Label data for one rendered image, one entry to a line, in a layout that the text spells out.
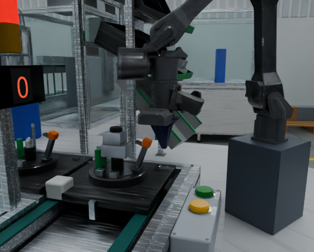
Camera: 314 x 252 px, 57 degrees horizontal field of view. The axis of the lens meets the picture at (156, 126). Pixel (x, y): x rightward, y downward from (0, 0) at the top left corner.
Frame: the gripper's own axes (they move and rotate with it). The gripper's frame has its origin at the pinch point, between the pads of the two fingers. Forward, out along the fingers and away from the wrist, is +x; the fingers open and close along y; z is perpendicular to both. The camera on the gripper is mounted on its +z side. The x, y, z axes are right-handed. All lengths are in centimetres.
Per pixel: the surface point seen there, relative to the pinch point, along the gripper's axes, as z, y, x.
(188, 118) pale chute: -3.4, 47.8, 5.4
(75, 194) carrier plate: -16.3, -12.0, 11.7
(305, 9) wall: 163, 883, -159
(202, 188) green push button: 9.2, -1.5, 11.5
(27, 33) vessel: -85, 60, -29
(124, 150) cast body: -9.0, -2.3, 4.0
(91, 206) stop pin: -11.9, -13.3, 13.1
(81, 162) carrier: -25.9, 6.2, 11.7
